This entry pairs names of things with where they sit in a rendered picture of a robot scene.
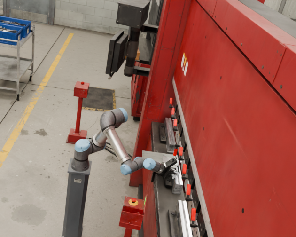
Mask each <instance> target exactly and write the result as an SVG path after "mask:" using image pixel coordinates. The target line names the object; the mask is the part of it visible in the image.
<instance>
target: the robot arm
mask: <svg viewBox="0 0 296 237"><path fill-rule="evenodd" d="M127 120H128V115H127V112H126V110H125V109H124V108H117V109H114V110H110V111H106V112H104V113H103V114H102V115H101V118H100V127H101V130H100V131H99V133H98V134H96V135H94V136H93V137H92V139H90V140H87V139H80V140H78V141H77V142H76V143H75V150H74V158H73V160H72V162H71V168H72V169H73V170H75V171H79V172H82V171H86V170H87V169H88V168H89V160H88V155H90V154H93V153H95V152H98V151H101V150H103V149H105V147H106V140H107V139H108V140H109V142H110V144H111V146H112V148H113V150H114V152H115V154H116V156H117V158H118V160H119V161H120V163H121V167H120V170H121V173H122V174H123V175H128V174H131V173H133V172H135V171H137V170H140V169H142V168H144V169H148V170H151V171H154V172H155V173H156V174H157V175H158V176H162V177H163V178H164V179H166V180H169V179H170V178H171V176H172V179H174V178H175V177H176V176H177V175H179V173H178V172H177V171H176V170H174V169H173V168H171V167H172V166H173V165H175V164H176V163H177V160H176V159H175V158H172V159H170V160H169V161H167V162H166V163H164V164H162V163H160V162H157V161H155V160H153V159H151V158H143V157H136V158H135V159H134V161H131V159H130V157H129V155H128V154H127V152H126V150H125V148H124V146H123V144H122V142H121V140H120V139H119V137H118V135H117V133H116V131H115V128H118V127H120V125H121V124H122V123H125V122H126V121H127Z"/></svg>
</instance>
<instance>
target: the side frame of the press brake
mask: <svg viewBox="0 0 296 237"><path fill-rule="evenodd" d="M190 3H191V0H164V3H163V8H162V12H161V17H160V22H159V27H158V32H157V37H156V43H155V48H154V52H153V57H152V62H151V67H150V72H149V77H148V83H147V88H146V92H145V97H144V102H143V107H142V112H141V117H140V123H139V128H138V132H137V137H136V142H135V147H134V152H133V157H132V161H134V159H135V158H136V157H142V151H143V150H144V151H146V148H147V143H148V138H149V133H150V131H151V123H152V121H153V122H159V123H164V121H165V118H171V110H172V108H169V106H170V98H172V105H171V106H173V104H174V100H175V92H174V88H173V84H172V79H173V75H174V71H175V67H176V63H177V59H178V55H179V49H180V45H181V41H182V37H183V33H184V29H185V25H186V21H187V15H188V12H189V7H190ZM139 184H142V185H143V174H142V169H140V170H137V171H135V172H133V173H131V174H130V182H129V186H134V187H139Z"/></svg>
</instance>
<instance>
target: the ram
mask: <svg viewBox="0 0 296 237"><path fill-rule="evenodd" d="M184 53H185V58H186V63H187V61H188V67H187V72H186V75H184V70H185V66H186V63H185V65H184V62H183V66H182V67H181V62H182V58H183V54H184ZM185 58H184V61H185ZM183 67H184V70H183ZM173 76H174V80H175V84H176V88H177V92H178V96H179V101H180V105H181V108H182V112H183V116H184V120H185V124H186V128H187V133H188V137H189V141H190V145H191V149H192V153H193V156H194V160H195V165H196V169H197V173H198V177H199V181H200V185H201V188H202V192H203V197H204V201H205V205H206V209H207V213H208V217H209V220H210V225H211V229H212V233H213V237H296V112H295V110H294V109H293V108H292V107H291V106H290V105H289V104H288V103H287V101H286V100H285V99H284V98H283V97H282V96H281V95H280V93H279V92H278V91H277V90H276V89H275V88H274V87H273V86H272V84H271V83H270V82H269V81H268V80H267V79H266V78H265V76H264V75H263V74H262V73H261V72H260V71H259V70H258V69H257V67H256V66H255V65H254V64H253V63H252V62H251V61H250V60H249V58H247V57H246V55H245V54H244V53H243V52H242V51H241V50H240V49H239V48H238V46H237V45H236V44H235V43H234V42H233V41H232V40H231V39H230V37H229V36H228V35H227V34H226V33H225V32H224V31H223V29H222V28H221V27H220V26H219V25H218V24H217V23H216V22H215V20H214V19H213V18H212V17H211V16H210V15H209V14H208V13H207V11H206V10H205V9H204V8H203V7H202V6H201V5H200V3H199V2H198V1H197V0H191V3H190V7H189V12H188V15H187V21H186V25H185V29H184V33H183V37H182V41H181V45H180V49H179V55H178V59H177V63H176V67H175V71H174V75H173ZM172 84H173V88H174V92H175V96H176V101H177V105H178V109H179V114H180V119H181V123H182V127H183V131H184V135H185V140H186V144H187V149H188V153H189V157H190V161H191V166H192V170H193V174H194V178H195V183H196V188H197V192H198V196H199V200H200V204H201V209H202V213H203V218H204V222H205V227H206V230H207V235H208V237H210V233H209V228H208V224H207V221H206V216H205V212H204V208H203V203H202V199H201V195H200V191H199V187H198V183H197V179H196V175H195V170H194V166H193V162H192V158H191V154H190V149H189V145H188V142H187V136H186V132H185V128H184V124H183V120H182V116H181V112H180V108H179V103H178V99H177V95H176V91H175V87H174V83H173V80H172Z"/></svg>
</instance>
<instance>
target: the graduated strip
mask: <svg viewBox="0 0 296 237"><path fill-rule="evenodd" d="M173 83H174V87H175V91H176V95H177V99H178V103H179V108H180V112H181V116H182V120H183V124H184V128H185V132H186V136H187V142H188V145H189V149H190V154H191V158H192V162H193V166H194V170H195V175H196V179H197V183H198V187H199V191H200V195H201V199H202V203H203V208H204V212H205V216H206V221H207V224H208V228H209V233H210V237H213V233H212V229H211V225H210V220H209V217H208V213H207V209H206V205H205V201H204V197H203V192H202V188H201V185H200V181H199V177H198V173H197V169H196V165H195V160H194V156H193V153H192V149H191V145H190V141H189V137H188V133H187V128H186V124H185V120H184V116H183V112H182V108H181V105H180V101H179V96H178V92H177V88H176V84H175V80H174V77H173Z"/></svg>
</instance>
